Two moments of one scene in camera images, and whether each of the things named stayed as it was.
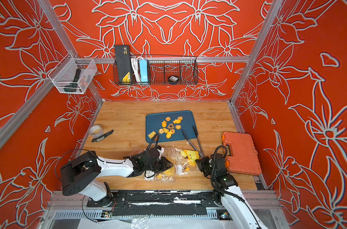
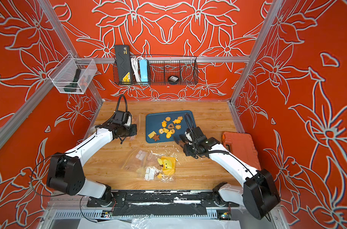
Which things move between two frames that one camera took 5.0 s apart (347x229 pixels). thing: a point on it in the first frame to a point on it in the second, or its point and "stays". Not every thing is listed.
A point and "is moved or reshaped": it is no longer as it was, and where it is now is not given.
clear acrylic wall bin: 73,75 stays
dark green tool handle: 72,87 stays
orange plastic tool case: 241,157 stays
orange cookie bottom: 168,134 stays
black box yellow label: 122,56 stays
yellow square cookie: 152,134 stays
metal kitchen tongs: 201,153 is moved or reshaped
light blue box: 143,70 stays
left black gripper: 165,164 to 134,130
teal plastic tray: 169,126 stays
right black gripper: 201,163 to 187,150
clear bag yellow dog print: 183,160 to 131,130
